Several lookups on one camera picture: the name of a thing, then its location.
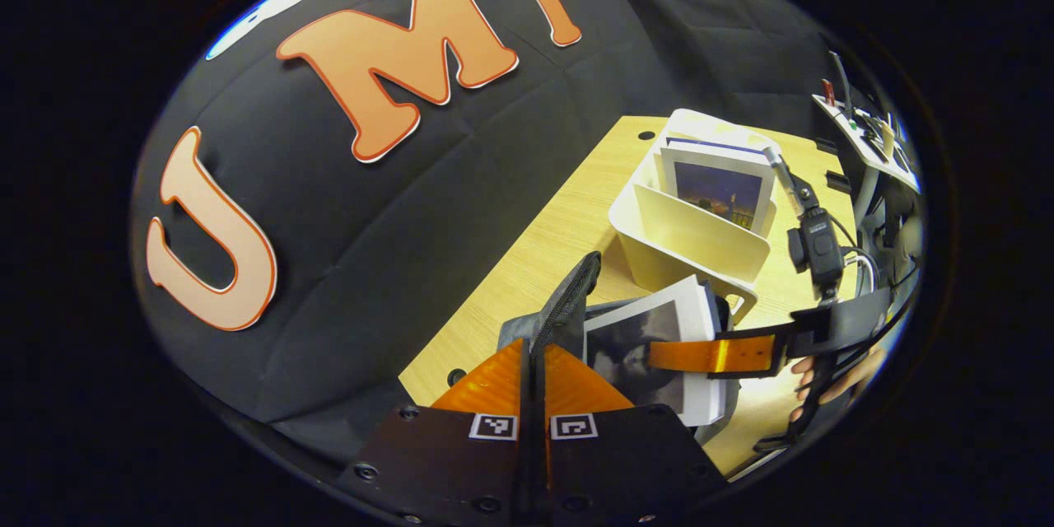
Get white equipment stand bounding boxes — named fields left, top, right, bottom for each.
left=811, top=52, right=921, bottom=264

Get grey schoolbag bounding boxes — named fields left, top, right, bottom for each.
left=497, top=295, right=742, bottom=447

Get white bookshelf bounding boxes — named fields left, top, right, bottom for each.
left=608, top=109, right=783, bottom=324

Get blue spine book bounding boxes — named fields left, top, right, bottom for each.
left=661, top=136, right=779, bottom=233

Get portrait cover book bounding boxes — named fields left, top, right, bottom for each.
left=583, top=274, right=730, bottom=427

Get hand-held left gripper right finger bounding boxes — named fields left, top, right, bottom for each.
left=531, top=251, right=730, bottom=526

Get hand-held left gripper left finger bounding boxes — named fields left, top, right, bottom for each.
left=338, top=252, right=595, bottom=527

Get black backdrop cloth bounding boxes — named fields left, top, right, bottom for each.
left=130, top=0, right=849, bottom=462

